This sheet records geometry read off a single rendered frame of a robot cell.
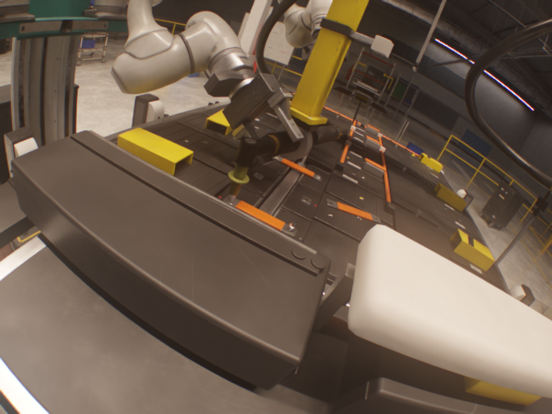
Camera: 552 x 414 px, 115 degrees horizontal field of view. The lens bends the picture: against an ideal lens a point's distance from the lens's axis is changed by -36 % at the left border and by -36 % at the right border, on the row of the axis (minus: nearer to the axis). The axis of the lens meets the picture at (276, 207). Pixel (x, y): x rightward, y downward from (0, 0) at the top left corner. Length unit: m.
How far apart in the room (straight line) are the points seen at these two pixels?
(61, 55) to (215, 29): 1.01
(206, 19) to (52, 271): 0.57
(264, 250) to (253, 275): 0.04
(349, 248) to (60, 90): 1.42
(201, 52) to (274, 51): 8.16
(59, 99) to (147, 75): 1.00
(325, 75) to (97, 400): 0.60
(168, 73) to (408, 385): 0.63
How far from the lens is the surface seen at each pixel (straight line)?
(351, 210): 0.66
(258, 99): 0.55
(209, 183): 0.55
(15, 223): 0.68
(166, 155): 0.56
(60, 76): 1.52
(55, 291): 0.39
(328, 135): 0.74
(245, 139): 0.47
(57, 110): 1.59
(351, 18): 0.56
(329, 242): 0.53
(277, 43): 8.74
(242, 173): 0.49
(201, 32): 0.63
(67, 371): 0.34
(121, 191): 0.34
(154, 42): 0.60
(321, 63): 0.56
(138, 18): 0.64
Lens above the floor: 1.30
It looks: 32 degrees down
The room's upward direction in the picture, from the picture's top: 23 degrees clockwise
